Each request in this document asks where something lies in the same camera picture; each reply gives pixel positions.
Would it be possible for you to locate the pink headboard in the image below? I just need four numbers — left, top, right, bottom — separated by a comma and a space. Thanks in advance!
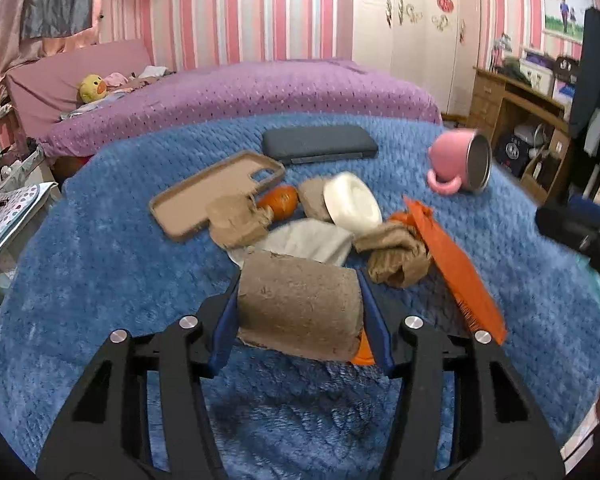
5, 38, 156, 137

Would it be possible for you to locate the orange peel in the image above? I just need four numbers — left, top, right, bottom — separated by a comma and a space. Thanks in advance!
351, 329, 377, 367
256, 185, 300, 220

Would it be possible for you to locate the wall poster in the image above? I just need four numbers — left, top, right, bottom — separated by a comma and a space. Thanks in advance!
542, 0, 600, 45

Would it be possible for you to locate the dark grey flat case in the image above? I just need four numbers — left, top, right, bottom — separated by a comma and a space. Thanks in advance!
261, 124, 379, 165

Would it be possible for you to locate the white storage box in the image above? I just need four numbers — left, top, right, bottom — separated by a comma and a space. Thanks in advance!
522, 50, 557, 97

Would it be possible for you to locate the brown paper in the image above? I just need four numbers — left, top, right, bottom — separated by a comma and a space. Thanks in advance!
353, 222, 434, 289
206, 194, 276, 249

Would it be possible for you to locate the brown phone case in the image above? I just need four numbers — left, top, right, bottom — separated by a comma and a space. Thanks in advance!
149, 150, 286, 244

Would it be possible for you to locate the polka-dot cloth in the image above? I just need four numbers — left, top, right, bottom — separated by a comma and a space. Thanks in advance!
0, 182, 57, 263

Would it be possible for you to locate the pink metal-lined cup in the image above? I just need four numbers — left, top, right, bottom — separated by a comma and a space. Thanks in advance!
426, 129, 493, 195

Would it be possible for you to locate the purple bedspread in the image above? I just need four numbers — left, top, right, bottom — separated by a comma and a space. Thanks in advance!
39, 57, 444, 162

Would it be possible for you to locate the blue fleece blanket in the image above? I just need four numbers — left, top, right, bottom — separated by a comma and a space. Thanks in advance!
0, 112, 600, 480

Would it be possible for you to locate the black bag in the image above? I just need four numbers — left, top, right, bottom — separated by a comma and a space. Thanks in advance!
495, 132, 529, 172

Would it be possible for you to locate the orange plastic comb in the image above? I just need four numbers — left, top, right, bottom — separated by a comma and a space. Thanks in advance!
389, 196, 508, 345

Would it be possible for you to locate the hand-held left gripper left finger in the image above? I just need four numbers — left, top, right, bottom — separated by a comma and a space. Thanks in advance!
36, 278, 241, 480

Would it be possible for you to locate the dark hanging jacket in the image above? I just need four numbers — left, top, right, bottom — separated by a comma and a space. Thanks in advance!
568, 7, 600, 162

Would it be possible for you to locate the white tissue paper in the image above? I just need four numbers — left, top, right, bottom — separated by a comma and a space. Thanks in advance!
228, 221, 355, 267

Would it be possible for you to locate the pile of clothes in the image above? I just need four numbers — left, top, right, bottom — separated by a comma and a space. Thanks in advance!
105, 65, 175, 94

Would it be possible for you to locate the yellow duck plush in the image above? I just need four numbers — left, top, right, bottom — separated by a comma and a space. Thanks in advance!
78, 74, 112, 105

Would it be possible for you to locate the wooden desk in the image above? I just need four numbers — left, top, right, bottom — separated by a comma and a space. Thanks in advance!
469, 67, 574, 194

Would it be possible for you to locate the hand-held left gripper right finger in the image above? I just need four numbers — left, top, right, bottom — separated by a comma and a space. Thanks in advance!
355, 269, 566, 480

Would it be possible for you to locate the cream wardrobe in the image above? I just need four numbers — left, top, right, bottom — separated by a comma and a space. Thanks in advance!
352, 0, 482, 117

